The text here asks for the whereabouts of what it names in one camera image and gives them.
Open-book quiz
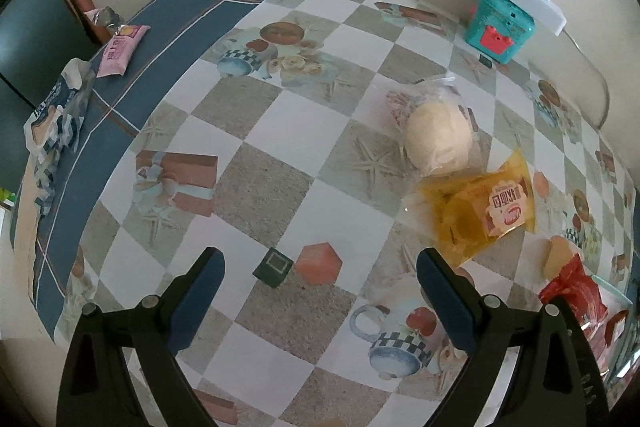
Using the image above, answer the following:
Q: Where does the teal toy box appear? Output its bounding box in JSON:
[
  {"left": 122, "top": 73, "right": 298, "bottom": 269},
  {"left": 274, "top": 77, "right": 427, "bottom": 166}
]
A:
[{"left": 462, "top": 0, "right": 537, "bottom": 66}]

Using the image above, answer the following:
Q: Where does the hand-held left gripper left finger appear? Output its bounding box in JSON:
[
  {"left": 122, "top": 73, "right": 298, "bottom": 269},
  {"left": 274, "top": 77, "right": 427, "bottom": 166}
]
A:
[{"left": 56, "top": 247, "right": 226, "bottom": 427}]

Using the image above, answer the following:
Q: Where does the checkered printed tablecloth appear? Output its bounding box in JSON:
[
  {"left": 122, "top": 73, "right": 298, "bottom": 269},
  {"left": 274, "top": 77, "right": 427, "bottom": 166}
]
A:
[{"left": 10, "top": 0, "right": 640, "bottom": 427}]

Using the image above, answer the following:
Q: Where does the pink snack packet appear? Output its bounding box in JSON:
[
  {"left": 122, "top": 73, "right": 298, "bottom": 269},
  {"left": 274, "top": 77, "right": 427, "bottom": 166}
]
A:
[{"left": 96, "top": 23, "right": 152, "bottom": 78}]

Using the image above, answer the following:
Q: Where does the thin clear cable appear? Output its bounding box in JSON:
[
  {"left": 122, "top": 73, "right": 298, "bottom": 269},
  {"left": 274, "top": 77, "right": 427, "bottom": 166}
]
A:
[{"left": 564, "top": 27, "right": 610, "bottom": 130}]

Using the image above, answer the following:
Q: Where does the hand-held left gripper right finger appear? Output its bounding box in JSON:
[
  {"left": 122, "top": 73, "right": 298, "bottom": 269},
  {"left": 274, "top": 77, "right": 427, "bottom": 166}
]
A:
[{"left": 416, "top": 247, "right": 612, "bottom": 427}]

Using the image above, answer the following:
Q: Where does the yellow cake packet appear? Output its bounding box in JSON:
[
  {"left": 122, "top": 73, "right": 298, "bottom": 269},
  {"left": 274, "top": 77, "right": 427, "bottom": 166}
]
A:
[{"left": 404, "top": 149, "right": 539, "bottom": 268}]

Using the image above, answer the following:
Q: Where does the large red snack packet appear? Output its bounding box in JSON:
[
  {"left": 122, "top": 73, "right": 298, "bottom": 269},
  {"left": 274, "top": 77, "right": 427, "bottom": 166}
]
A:
[{"left": 539, "top": 254, "right": 611, "bottom": 344}]

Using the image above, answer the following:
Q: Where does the silver foil wrapper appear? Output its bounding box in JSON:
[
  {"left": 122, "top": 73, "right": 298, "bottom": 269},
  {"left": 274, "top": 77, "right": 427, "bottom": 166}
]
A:
[{"left": 85, "top": 6, "right": 126, "bottom": 42}]

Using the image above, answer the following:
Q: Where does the clear packet with white bun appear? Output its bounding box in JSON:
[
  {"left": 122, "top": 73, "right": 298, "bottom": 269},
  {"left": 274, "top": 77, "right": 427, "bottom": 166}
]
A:
[{"left": 385, "top": 74, "right": 484, "bottom": 178}]

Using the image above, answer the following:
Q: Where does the blue and white patterned bag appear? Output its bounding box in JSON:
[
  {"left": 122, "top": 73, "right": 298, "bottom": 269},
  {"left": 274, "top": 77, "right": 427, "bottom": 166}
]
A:
[{"left": 25, "top": 57, "right": 96, "bottom": 216}]

